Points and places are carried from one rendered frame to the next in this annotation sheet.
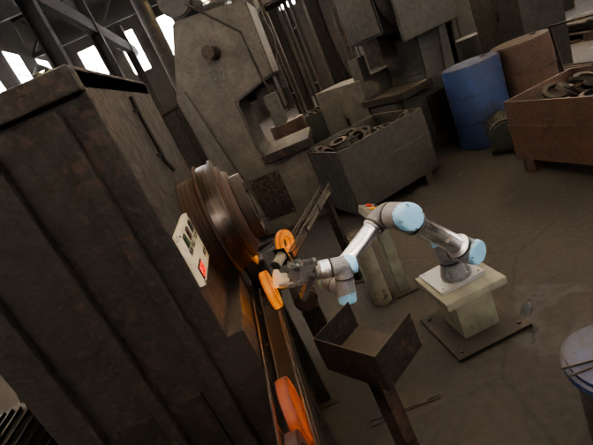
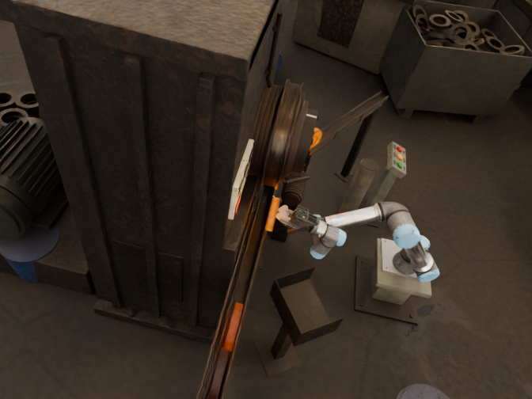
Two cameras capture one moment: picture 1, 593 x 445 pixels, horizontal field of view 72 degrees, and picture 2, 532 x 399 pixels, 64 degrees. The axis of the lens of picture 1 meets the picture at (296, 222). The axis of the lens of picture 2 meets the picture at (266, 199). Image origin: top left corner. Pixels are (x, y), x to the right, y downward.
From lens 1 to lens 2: 0.86 m
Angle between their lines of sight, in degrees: 31
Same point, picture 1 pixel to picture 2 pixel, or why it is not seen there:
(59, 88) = (229, 71)
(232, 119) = not seen: outside the picture
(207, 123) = not seen: outside the picture
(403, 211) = (406, 234)
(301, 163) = (389, 11)
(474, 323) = (385, 295)
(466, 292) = (397, 283)
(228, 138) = not seen: outside the picture
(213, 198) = (283, 142)
